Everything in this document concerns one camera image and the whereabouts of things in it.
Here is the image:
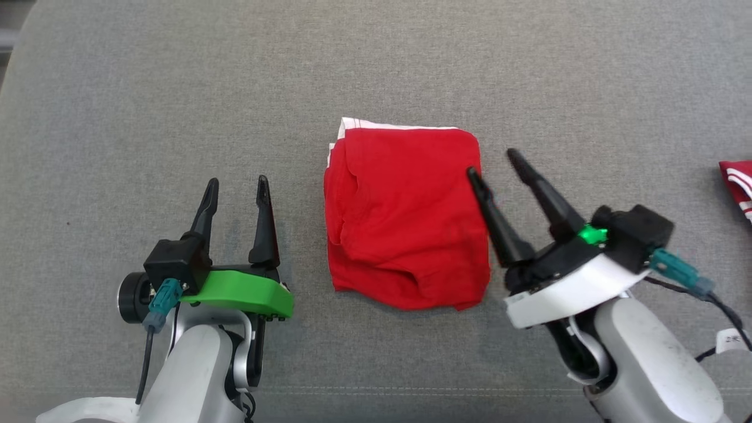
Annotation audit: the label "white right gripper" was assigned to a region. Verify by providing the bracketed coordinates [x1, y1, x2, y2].
[466, 148, 651, 384]

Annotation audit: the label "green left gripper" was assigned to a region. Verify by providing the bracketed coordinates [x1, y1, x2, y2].
[178, 175, 295, 390]

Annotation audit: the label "red basketball shorts white stripe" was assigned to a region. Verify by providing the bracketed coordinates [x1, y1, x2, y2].
[323, 116, 492, 313]

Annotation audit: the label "red basketball jersey white sleeves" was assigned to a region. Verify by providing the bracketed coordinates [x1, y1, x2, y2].
[719, 159, 752, 226]

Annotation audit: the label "small white cable tag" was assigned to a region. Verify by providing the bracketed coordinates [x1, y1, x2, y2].
[715, 328, 750, 355]

